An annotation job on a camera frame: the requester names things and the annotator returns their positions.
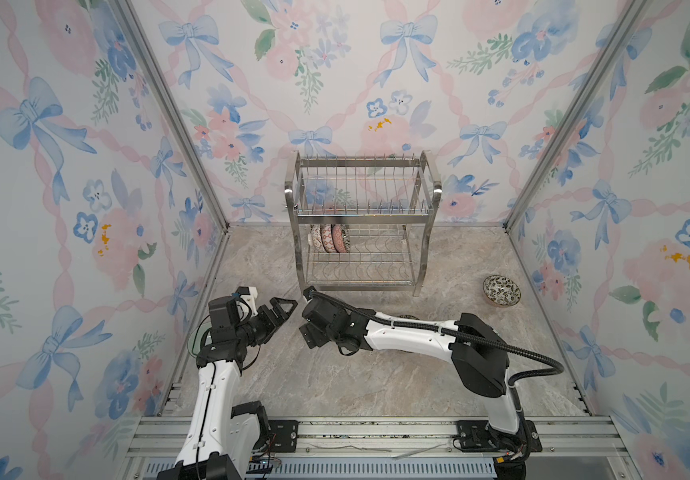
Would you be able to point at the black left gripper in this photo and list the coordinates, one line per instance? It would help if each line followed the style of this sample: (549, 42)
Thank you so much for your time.
(270, 322)

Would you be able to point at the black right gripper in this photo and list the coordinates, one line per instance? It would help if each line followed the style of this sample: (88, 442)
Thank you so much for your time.
(337, 311)

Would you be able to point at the black floral pattern bowl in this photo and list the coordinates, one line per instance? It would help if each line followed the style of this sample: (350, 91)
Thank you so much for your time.
(340, 238)

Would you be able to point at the red diamond pattern bowl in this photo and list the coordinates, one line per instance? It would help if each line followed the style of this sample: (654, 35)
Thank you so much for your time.
(327, 239)

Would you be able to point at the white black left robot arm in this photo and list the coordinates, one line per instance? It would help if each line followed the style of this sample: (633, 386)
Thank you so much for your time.
(223, 437)

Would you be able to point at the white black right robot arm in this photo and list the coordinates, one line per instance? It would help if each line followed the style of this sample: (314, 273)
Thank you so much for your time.
(473, 348)

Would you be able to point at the stainless steel dish rack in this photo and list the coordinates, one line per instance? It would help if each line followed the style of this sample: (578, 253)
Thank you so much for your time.
(388, 203)

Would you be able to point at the black leaf pattern pink bowl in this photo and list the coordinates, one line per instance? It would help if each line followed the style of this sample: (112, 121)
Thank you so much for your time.
(501, 291)

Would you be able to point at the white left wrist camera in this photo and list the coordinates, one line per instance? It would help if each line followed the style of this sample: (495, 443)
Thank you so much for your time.
(246, 297)

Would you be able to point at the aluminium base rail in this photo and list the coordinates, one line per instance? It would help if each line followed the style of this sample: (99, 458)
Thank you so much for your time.
(427, 448)

